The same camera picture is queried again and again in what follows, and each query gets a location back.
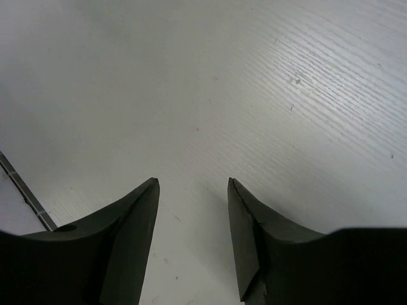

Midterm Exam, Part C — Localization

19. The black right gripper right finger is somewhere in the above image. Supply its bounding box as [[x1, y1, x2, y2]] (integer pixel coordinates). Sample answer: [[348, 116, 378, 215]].
[[228, 178, 406, 304]]

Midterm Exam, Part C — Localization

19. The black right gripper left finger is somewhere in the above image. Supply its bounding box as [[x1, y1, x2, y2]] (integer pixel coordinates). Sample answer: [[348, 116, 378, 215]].
[[1, 178, 160, 304]]

